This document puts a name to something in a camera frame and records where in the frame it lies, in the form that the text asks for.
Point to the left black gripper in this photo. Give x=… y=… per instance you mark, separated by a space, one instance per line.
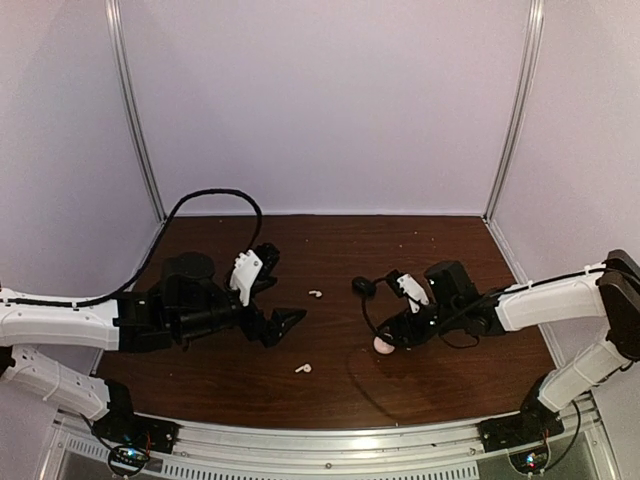
x=271 y=332

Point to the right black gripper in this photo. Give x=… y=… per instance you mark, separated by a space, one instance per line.
x=396 y=322

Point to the round white case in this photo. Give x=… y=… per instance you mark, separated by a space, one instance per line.
x=382 y=347

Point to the black earbud charging case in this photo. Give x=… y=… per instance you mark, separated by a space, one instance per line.
x=364 y=287

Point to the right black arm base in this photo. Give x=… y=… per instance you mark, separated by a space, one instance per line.
x=520 y=430

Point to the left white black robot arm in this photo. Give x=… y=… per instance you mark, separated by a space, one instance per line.
x=186 y=304

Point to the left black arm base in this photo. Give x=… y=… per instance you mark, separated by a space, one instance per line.
x=122 y=425

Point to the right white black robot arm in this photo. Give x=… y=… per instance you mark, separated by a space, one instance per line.
x=608 y=290

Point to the white earbud near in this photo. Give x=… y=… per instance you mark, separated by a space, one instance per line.
x=305 y=368

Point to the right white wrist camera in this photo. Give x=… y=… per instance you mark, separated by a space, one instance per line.
x=405 y=286

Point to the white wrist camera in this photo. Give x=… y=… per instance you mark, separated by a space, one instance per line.
x=247 y=267
x=405 y=286

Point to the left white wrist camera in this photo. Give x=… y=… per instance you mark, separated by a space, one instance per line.
x=247 y=267

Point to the front aluminium rail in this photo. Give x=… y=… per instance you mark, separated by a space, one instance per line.
x=450 y=450

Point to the left aluminium frame post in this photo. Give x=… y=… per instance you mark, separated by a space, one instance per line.
x=132 y=115

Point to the aluminium frame post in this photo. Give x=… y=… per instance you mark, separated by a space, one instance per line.
x=132 y=115
x=529 y=61

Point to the right aluminium frame post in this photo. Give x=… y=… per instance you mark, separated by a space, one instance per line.
x=529 y=61

